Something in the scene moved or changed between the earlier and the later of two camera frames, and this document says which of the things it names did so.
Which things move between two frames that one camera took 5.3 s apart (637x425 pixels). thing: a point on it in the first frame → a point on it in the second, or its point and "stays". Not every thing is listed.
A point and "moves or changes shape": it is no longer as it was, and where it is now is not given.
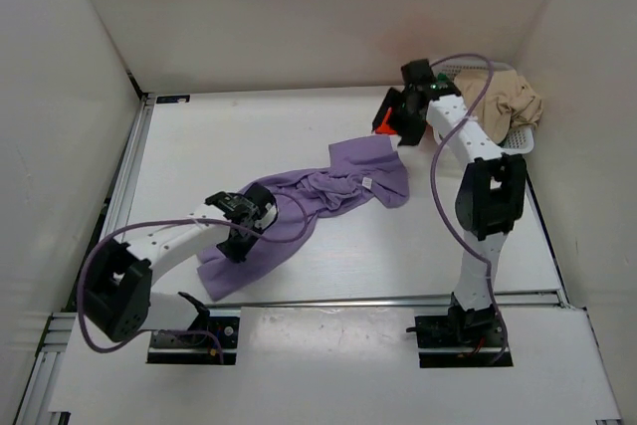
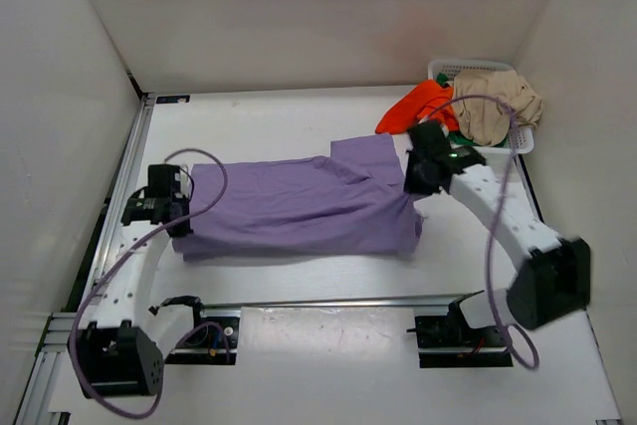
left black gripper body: [238, 241] → [180, 219]
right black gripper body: [402, 116] → [415, 178]
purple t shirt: [361, 169] moves or changes shape
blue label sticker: [172, 99] stays
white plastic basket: [522, 138] stays
